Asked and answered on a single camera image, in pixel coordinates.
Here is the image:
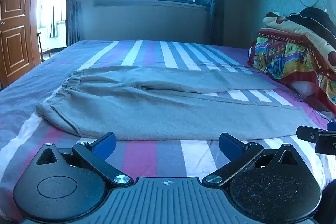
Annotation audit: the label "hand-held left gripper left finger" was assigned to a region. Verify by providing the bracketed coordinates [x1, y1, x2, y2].
[34, 132, 134, 187]

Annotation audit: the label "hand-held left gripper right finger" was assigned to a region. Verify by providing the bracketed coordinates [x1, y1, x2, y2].
[202, 132, 305, 187]

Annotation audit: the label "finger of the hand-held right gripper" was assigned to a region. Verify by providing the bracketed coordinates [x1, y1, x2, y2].
[296, 125, 320, 141]

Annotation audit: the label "grey pants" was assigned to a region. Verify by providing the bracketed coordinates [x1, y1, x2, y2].
[36, 66, 304, 141]

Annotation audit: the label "light crumpled cloth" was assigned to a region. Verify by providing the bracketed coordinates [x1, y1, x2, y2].
[315, 107, 336, 121]

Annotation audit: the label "striped bed sheet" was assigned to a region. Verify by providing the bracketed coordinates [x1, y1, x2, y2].
[0, 40, 336, 214]

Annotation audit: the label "white pillow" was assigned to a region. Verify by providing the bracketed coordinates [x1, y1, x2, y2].
[289, 79, 320, 97]

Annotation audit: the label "colourful printed blanket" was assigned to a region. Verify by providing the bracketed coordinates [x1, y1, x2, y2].
[248, 29, 336, 112]

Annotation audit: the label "cream brown-spotted blanket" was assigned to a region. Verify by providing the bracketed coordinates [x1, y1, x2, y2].
[262, 11, 336, 75]

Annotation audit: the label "wooden chair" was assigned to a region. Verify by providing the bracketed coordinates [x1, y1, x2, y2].
[37, 31, 52, 64]

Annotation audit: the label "dark folded cloth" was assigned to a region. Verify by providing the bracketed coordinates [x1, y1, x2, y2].
[289, 7, 336, 42]

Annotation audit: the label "brown wooden door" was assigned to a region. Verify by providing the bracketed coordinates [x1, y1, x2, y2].
[0, 0, 41, 89]

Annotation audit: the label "bright balcony window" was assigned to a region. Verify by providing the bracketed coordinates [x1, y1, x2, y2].
[32, 0, 72, 49]

